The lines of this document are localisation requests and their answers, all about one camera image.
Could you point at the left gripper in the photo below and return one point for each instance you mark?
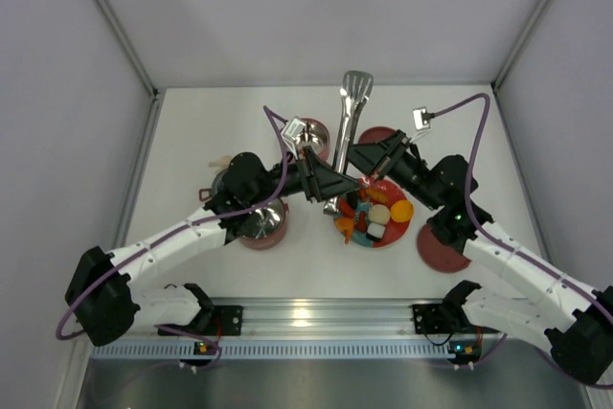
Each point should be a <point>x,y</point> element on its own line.
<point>309,175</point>

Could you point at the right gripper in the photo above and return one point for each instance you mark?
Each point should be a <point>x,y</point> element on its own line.
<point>394,156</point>

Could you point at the steel serving tongs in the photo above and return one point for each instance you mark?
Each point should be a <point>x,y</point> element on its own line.
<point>355,91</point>

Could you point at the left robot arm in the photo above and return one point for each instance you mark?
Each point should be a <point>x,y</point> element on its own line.
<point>111,292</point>

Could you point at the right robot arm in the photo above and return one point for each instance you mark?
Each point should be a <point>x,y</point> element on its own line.
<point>566,319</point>

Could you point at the grey lunch box lid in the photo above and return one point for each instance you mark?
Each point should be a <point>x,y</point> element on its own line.
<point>206,194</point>

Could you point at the dark red lid far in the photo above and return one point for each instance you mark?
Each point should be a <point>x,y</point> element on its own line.
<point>375,134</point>

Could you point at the dark red lid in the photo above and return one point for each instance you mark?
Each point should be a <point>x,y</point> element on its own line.
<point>375,134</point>
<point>437,256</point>

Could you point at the red sausage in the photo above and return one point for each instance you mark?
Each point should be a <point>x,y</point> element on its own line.
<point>346,209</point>

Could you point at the fried orange piece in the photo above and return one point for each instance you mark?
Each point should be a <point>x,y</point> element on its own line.
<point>377,196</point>

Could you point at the pink steel bowl far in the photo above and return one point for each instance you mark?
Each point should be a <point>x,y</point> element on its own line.
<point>315,136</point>

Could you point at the pink steel bowl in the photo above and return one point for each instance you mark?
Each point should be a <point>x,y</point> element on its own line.
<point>315,136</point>
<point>267,227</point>

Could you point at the red and teal plate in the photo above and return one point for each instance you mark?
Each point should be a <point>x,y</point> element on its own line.
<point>362,204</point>

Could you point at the salmon piece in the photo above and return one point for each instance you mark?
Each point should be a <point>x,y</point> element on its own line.
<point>344,225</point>

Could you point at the steamed bun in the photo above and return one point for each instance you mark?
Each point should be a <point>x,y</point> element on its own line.
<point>379,214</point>

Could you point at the orange half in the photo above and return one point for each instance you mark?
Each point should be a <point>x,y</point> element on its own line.
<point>402,211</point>

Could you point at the white sushi roll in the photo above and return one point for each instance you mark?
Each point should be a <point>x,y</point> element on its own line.
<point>375,231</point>

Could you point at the pink steel bowl near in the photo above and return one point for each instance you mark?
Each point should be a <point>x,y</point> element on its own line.
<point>267,227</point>

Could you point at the beige toy piece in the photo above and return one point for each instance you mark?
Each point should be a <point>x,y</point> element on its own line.
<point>221,163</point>

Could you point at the dark red lid near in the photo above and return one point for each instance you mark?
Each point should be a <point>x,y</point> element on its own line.
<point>437,256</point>

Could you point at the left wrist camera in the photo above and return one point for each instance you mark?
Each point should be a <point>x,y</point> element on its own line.
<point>291,134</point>

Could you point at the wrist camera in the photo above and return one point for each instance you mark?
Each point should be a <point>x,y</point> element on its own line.
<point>422,119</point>
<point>291,134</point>

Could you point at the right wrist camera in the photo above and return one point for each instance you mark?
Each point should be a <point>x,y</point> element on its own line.
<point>422,119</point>

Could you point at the aluminium rail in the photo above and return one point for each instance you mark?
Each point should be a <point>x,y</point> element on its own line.
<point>310,318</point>

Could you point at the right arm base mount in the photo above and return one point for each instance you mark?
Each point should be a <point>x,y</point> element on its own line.
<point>445,316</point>

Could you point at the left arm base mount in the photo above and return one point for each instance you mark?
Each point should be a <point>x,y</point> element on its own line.
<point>225,318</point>

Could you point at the slotted cable duct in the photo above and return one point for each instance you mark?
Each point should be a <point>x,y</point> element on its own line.
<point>275,349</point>

